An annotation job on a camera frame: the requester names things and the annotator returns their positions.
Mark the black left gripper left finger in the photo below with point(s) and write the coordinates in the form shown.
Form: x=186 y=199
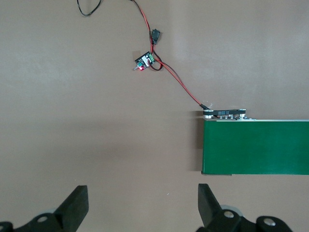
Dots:
x=72 y=210

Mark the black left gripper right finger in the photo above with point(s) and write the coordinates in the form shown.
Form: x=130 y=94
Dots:
x=210 y=207

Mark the green belt conveyor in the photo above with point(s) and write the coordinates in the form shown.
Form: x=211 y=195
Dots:
x=253 y=147

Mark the black motor controller board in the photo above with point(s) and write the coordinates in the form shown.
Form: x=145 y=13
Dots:
x=144 y=61

